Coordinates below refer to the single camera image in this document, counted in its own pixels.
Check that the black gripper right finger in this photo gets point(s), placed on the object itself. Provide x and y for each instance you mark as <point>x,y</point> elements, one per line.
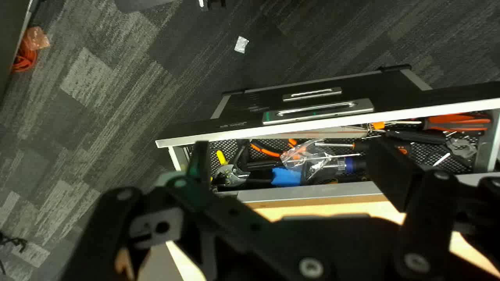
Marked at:
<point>427,219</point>

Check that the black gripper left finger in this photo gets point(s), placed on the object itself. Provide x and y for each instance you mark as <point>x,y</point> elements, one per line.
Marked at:
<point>172,200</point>

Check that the grey tool-filled cabinet drawer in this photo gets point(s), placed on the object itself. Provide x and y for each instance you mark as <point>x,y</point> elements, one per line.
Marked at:
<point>313,124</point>

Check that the grey metal pliers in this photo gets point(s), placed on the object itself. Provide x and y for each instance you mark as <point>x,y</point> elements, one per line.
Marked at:
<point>232,176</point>

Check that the silver metal tool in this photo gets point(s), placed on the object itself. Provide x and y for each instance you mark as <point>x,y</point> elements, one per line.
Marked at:
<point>460,149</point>

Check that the grey wood-topped tool cabinet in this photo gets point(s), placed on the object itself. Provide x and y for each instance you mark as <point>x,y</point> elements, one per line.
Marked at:
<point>313,193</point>

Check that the white paper scrap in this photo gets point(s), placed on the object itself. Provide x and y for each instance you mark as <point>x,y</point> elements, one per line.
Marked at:
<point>241,44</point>

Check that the orange plastic item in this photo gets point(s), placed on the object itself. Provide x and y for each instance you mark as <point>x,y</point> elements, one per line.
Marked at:
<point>32,47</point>

